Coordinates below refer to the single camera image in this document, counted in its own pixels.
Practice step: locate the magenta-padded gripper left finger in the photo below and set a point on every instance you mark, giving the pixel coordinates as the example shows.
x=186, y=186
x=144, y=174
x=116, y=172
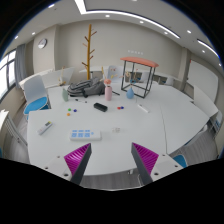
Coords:
x=77, y=160

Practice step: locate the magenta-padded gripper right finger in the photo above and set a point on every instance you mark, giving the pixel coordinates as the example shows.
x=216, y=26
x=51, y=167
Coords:
x=146, y=159

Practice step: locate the small clear white charger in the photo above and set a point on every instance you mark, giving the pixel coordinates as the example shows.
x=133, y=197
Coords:
x=116, y=129

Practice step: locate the white chair blue seat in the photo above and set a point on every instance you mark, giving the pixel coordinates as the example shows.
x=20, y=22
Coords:
x=180, y=161
x=35, y=89

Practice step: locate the white remote control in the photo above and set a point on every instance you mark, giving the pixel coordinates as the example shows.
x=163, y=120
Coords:
x=44, y=127

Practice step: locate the white whiteboard eraser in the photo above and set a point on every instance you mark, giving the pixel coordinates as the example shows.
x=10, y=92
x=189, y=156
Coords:
x=143, y=108

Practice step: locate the black rectangular case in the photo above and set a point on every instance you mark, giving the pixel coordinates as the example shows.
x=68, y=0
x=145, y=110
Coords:
x=100, y=107

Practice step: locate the red round magnet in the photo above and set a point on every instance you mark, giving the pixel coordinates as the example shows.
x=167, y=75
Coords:
x=118, y=108

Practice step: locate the black white marker pen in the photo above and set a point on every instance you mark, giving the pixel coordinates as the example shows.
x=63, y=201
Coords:
x=81, y=100

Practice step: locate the green vase with dried flowers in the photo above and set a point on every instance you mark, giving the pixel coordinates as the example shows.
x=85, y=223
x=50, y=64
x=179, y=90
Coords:
x=65, y=95

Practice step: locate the blue vase with dried flowers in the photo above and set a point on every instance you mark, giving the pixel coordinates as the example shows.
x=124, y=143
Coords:
x=130, y=94

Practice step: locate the thin black pen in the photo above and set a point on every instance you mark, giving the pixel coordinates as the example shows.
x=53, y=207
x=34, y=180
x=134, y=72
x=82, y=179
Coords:
x=116, y=93

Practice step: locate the pink vase with flowers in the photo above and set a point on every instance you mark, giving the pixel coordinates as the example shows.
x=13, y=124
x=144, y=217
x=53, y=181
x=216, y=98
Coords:
x=108, y=94

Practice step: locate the grey backpack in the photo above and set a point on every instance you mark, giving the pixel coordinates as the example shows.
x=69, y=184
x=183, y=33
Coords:
x=86, y=87

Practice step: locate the window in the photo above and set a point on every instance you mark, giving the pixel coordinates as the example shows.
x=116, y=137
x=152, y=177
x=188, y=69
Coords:
x=7, y=75

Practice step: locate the wooden coat rack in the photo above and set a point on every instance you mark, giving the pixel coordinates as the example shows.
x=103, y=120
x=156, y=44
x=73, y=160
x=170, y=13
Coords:
x=89, y=50

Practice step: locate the grey curtain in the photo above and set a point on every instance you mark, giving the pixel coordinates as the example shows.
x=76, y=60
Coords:
x=20, y=63

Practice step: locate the short ceiling light strip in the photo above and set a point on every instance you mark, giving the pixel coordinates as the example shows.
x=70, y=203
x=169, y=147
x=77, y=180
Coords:
x=206, y=47

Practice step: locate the long ceiling light strip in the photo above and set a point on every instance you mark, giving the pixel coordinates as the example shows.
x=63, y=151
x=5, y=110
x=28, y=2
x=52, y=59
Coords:
x=133, y=16

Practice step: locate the round ceiling spotlights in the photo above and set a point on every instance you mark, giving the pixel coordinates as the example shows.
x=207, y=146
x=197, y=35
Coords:
x=107, y=15

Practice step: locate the black frame stand orange top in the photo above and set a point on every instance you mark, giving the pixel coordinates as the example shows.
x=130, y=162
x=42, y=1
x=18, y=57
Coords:
x=140, y=61

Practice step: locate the white wall board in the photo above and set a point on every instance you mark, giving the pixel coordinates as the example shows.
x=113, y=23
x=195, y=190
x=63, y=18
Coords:
x=202, y=77

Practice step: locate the round wall clock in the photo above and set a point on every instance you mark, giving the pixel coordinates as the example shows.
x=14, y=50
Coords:
x=42, y=43

